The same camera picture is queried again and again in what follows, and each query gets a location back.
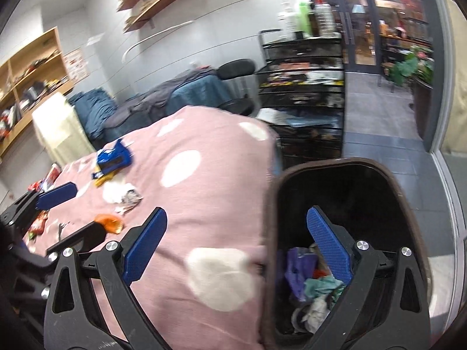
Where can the blue plastic wrapper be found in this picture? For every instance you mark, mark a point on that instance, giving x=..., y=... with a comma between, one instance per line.
x=113, y=159

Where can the purple plastic bag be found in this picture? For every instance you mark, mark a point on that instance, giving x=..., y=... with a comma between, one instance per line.
x=301, y=263

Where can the potted green plant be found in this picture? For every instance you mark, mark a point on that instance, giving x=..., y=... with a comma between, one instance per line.
x=418, y=63

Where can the red snack bag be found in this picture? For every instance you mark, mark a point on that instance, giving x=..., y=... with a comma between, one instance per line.
x=48, y=181

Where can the white tissue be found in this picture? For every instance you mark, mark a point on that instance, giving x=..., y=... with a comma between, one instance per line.
x=115, y=192

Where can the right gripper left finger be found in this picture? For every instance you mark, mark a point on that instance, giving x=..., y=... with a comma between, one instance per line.
x=140, y=243

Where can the teal cloth rag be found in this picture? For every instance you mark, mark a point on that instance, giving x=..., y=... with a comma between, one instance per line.
x=322, y=286

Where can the clear water bottle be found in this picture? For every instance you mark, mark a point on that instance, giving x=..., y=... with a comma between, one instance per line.
x=325, y=18

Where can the orange peel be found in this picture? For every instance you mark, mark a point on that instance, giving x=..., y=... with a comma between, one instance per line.
x=112, y=224

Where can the glass entrance door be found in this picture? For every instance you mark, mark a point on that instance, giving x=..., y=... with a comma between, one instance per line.
x=359, y=36

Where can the cream cloth on chair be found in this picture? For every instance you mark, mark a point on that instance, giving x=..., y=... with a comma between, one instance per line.
x=59, y=130

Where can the black round stool chair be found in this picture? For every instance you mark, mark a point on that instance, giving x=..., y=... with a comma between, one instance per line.
x=235, y=73

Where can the crumpled silver wrapper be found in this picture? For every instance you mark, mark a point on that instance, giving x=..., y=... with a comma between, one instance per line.
x=129, y=201

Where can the blue massage bed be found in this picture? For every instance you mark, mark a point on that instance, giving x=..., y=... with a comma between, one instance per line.
x=195, y=87

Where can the white pump bottle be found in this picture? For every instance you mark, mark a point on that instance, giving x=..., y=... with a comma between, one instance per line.
x=287, y=21

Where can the brown trash bin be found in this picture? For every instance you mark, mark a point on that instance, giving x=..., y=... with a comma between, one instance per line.
x=355, y=212

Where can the wooden cubby shelf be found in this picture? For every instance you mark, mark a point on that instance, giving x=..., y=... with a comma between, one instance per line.
x=28, y=78

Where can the blue bedding pile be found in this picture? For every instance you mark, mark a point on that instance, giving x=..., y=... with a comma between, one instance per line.
x=93, y=108

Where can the pink polka dot blanket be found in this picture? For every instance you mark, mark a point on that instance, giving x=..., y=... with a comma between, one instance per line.
x=210, y=171

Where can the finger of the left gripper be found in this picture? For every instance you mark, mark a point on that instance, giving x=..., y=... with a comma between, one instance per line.
x=57, y=196

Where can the green lotion bottle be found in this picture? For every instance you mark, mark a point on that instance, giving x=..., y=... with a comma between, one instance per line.
x=303, y=17

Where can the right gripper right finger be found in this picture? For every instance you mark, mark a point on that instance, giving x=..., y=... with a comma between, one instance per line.
x=335, y=244

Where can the black mesh cart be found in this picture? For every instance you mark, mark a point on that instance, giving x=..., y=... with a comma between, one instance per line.
x=302, y=93

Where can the wall poster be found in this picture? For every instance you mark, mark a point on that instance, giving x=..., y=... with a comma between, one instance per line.
x=76, y=65

